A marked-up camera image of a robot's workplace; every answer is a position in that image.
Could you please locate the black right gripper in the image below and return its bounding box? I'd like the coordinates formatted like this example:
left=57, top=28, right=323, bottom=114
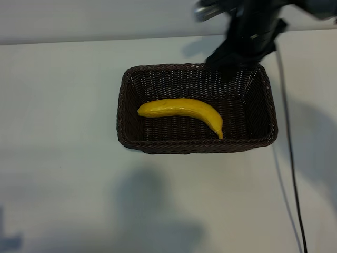
left=205, top=0, right=288, bottom=70

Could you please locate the yellow banana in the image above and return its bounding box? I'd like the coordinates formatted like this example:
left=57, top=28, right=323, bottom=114
left=137, top=98, right=224, bottom=140

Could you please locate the dark brown wicker basket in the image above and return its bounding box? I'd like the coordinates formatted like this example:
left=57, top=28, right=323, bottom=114
left=116, top=62, right=279, bottom=155

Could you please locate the silver cylindrical right wrist camera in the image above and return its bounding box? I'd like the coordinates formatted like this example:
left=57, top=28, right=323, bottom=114
left=194, top=4, right=225, bottom=23

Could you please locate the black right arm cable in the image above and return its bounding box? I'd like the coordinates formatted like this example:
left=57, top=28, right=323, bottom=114
left=273, top=43, right=309, bottom=253

